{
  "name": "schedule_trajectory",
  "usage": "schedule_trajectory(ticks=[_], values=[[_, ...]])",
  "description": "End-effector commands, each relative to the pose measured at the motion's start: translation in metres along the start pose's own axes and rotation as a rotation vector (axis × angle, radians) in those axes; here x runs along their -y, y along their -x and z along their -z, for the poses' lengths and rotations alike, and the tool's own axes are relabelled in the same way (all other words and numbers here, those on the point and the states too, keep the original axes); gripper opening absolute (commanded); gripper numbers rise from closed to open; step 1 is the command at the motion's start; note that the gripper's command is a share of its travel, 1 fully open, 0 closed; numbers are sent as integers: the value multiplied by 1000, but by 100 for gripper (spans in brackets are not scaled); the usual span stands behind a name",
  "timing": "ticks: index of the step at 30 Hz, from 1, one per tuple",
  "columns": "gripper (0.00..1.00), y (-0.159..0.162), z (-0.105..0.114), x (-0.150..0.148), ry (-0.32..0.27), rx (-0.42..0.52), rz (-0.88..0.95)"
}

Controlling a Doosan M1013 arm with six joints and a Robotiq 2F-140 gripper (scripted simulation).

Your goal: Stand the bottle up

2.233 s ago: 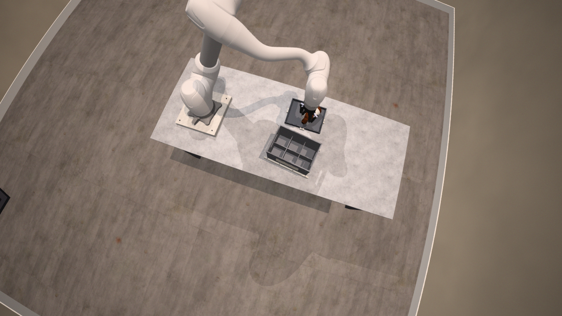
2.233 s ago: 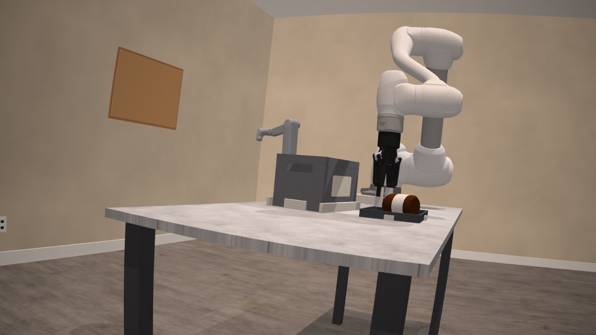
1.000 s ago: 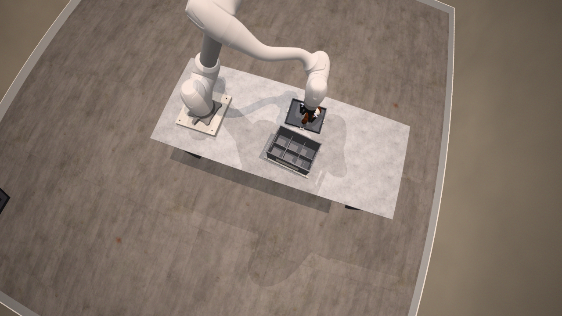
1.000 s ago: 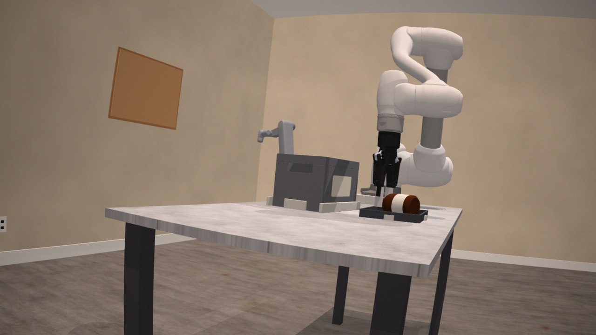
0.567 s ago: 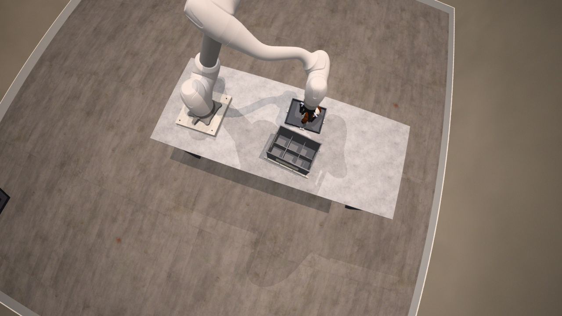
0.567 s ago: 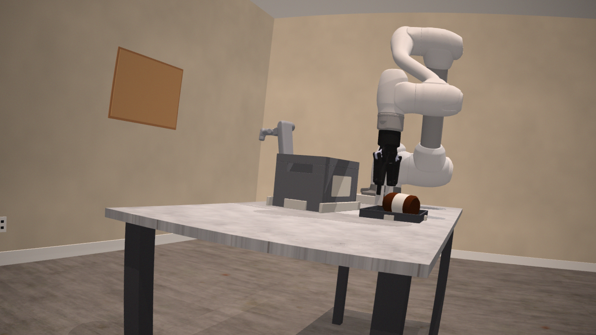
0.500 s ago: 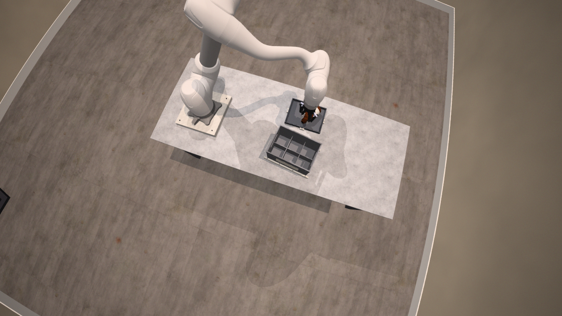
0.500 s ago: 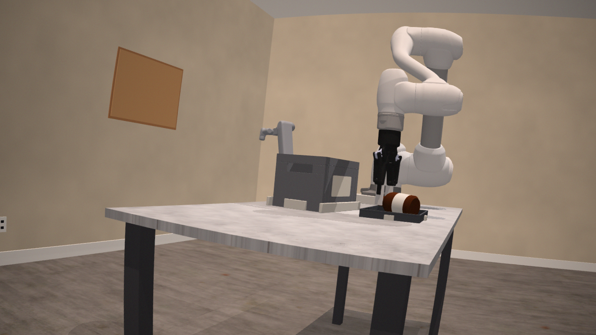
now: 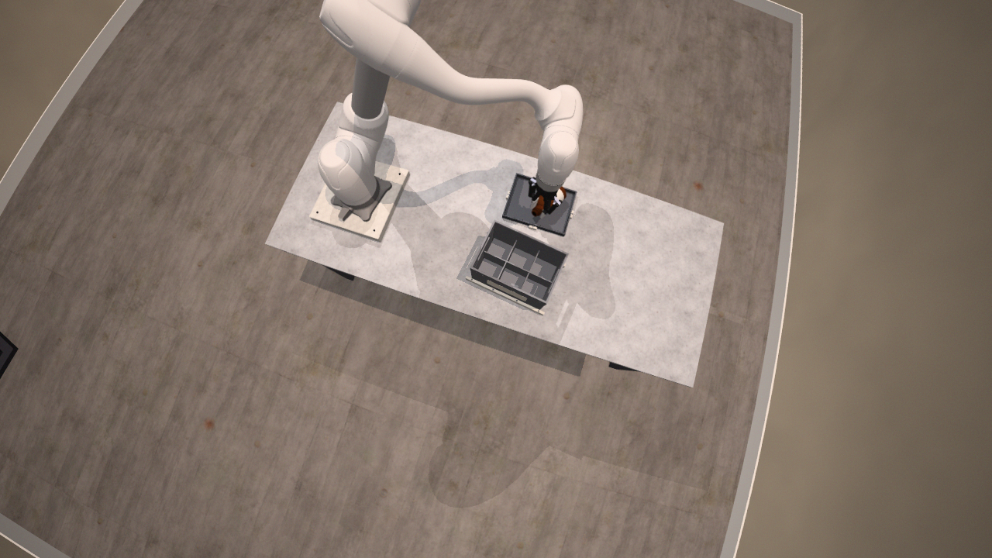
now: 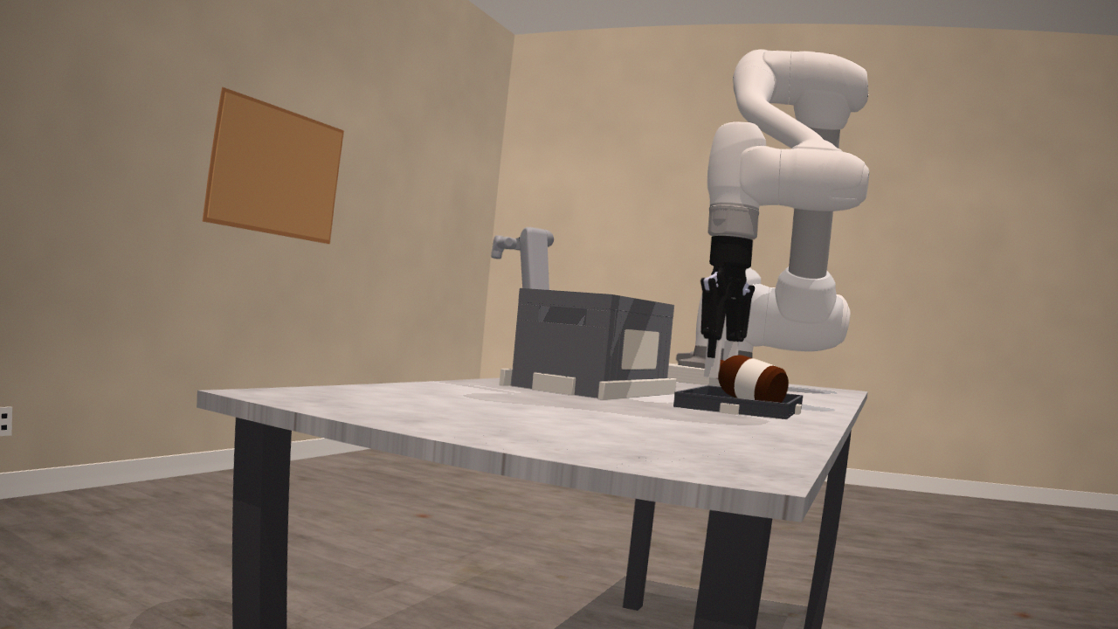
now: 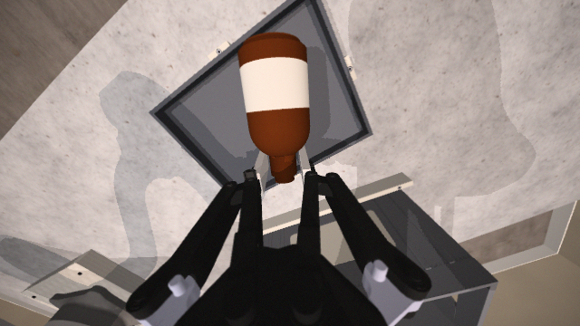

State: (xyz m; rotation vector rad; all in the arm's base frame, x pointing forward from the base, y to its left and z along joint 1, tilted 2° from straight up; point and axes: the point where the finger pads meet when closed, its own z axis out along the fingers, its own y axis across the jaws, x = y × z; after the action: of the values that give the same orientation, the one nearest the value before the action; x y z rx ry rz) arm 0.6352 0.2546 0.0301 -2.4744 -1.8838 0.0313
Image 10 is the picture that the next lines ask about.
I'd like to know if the brown glass bottle with white label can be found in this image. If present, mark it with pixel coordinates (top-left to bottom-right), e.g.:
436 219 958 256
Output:
717 355 789 403

